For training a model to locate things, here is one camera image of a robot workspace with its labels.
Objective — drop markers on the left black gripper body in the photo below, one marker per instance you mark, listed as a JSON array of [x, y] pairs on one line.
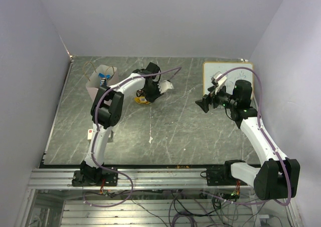
[[153, 93]]

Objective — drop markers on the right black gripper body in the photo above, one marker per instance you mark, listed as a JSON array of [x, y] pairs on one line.
[[224, 99]]

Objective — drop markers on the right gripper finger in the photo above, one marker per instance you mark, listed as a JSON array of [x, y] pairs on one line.
[[204, 103], [212, 90]]

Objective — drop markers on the yellow M&Ms packet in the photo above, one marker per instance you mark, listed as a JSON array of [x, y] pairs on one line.
[[141, 100]]

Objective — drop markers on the small whiteboard with stand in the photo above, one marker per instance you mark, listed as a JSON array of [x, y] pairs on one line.
[[211, 68]]

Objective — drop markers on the blue M&Ms packet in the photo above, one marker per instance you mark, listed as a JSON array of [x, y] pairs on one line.
[[103, 79]]

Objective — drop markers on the pink paper bag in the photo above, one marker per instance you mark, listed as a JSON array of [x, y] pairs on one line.
[[93, 81]]

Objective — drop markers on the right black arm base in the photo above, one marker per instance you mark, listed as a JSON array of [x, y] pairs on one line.
[[215, 175]]

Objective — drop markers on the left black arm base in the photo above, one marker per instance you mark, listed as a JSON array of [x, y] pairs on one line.
[[107, 174]]

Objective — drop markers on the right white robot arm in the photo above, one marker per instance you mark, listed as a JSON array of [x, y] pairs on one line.
[[277, 177]]

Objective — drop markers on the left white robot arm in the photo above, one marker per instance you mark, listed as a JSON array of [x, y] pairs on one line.
[[106, 112]]

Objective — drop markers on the white cardboard box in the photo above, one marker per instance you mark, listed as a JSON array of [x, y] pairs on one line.
[[90, 135]]

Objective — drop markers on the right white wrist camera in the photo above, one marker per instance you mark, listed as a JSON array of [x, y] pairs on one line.
[[218, 80]]

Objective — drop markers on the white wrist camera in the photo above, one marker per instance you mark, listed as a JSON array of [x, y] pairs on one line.
[[165, 85], [218, 80]]

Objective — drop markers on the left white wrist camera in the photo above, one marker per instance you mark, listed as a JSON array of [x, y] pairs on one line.
[[165, 85]]

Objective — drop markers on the aluminium frame rail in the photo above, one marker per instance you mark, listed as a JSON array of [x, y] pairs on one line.
[[142, 179]]

